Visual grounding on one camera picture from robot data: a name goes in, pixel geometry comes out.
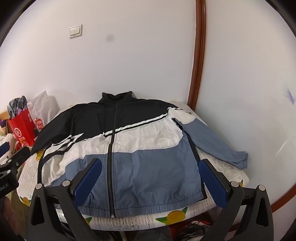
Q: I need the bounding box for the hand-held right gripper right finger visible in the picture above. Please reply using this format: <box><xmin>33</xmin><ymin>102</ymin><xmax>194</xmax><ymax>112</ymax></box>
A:
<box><xmin>198</xmin><ymin>158</ymin><xmax>274</xmax><ymax>241</ymax></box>

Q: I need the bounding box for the plaid cloth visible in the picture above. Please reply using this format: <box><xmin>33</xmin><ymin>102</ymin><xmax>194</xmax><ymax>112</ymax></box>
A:
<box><xmin>7</xmin><ymin>95</ymin><xmax>31</xmax><ymax>119</ymax></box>

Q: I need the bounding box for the black white blue jacket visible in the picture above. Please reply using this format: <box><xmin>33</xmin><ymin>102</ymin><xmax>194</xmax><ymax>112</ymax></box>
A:
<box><xmin>30</xmin><ymin>91</ymin><xmax>249</xmax><ymax>219</ymax></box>

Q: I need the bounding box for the red paper shopping bag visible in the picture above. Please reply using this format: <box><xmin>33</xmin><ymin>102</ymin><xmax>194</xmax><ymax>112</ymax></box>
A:
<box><xmin>9</xmin><ymin>109</ymin><xmax>37</xmax><ymax>147</ymax></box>

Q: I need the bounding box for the white plastic bag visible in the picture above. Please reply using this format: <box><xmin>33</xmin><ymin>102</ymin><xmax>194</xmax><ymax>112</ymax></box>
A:
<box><xmin>28</xmin><ymin>91</ymin><xmax>60</xmax><ymax>130</ymax></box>

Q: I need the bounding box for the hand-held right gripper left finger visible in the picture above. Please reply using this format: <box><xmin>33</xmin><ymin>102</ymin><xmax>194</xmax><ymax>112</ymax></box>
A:
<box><xmin>26</xmin><ymin>158</ymin><xmax>102</xmax><ymax>241</ymax></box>

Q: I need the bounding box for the white dotted cloth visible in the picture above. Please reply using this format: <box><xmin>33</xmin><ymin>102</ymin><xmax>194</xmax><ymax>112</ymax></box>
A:
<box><xmin>0</xmin><ymin>133</ymin><xmax>17</xmax><ymax>160</ymax></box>

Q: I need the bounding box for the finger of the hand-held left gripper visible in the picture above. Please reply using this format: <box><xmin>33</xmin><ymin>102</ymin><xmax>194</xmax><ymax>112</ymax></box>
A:
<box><xmin>0</xmin><ymin>147</ymin><xmax>31</xmax><ymax>173</ymax></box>
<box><xmin>0</xmin><ymin>142</ymin><xmax>10</xmax><ymax>159</ymax></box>

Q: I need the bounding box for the brown wooden door frame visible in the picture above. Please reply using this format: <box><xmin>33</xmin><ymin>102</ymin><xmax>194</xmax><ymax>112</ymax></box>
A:
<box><xmin>187</xmin><ymin>0</ymin><xmax>296</xmax><ymax>214</ymax></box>

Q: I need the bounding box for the white light switch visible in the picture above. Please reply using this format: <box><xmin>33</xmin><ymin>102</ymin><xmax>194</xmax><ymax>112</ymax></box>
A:
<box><xmin>70</xmin><ymin>25</ymin><xmax>83</xmax><ymax>39</ymax></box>

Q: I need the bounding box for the fruit printed tablecloth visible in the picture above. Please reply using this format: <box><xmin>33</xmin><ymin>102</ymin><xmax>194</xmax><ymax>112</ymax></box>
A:
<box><xmin>5</xmin><ymin>101</ymin><xmax>250</xmax><ymax>232</ymax></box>

